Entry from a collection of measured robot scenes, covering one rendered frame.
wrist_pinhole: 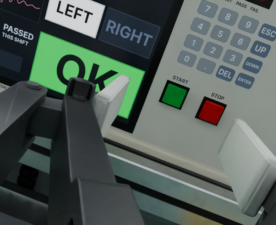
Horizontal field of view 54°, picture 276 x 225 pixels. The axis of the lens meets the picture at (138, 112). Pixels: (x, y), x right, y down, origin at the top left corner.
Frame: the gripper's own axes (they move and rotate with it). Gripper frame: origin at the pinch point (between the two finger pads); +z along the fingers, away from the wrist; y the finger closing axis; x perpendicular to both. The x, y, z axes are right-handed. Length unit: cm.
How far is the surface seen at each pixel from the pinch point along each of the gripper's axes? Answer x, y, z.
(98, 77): -0.9, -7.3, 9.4
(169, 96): -0.1, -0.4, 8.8
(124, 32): 3.8, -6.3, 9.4
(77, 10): 4.2, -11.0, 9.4
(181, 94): 0.5, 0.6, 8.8
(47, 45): 0.2, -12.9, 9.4
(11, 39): -0.5, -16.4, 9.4
